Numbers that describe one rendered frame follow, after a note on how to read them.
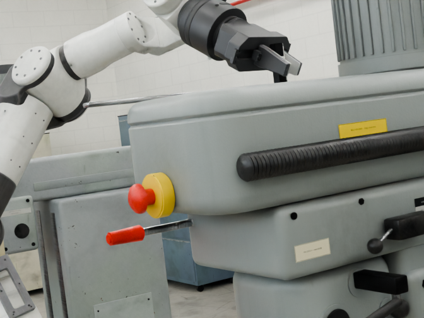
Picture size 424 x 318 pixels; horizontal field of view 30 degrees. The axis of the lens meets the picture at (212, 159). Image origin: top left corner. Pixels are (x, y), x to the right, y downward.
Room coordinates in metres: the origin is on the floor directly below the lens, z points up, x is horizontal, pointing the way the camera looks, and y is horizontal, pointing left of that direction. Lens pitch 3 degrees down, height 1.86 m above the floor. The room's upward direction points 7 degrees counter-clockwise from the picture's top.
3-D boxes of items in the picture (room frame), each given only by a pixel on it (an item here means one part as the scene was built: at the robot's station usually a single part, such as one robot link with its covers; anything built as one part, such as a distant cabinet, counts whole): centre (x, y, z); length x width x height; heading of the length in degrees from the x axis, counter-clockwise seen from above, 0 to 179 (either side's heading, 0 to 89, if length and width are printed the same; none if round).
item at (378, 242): (1.10, -0.24, 1.66); 0.12 x 0.04 x 0.04; 123
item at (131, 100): (1.19, 0.07, 1.89); 0.24 x 0.04 x 0.01; 125
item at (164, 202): (1.06, 0.08, 1.76); 0.06 x 0.02 x 0.06; 33
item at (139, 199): (1.04, 0.10, 1.76); 0.04 x 0.03 x 0.04; 33
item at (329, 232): (1.20, -0.15, 1.68); 0.34 x 0.24 x 0.10; 123
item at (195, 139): (1.19, -0.13, 1.81); 0.47 x 0.26 x 0.16; 123
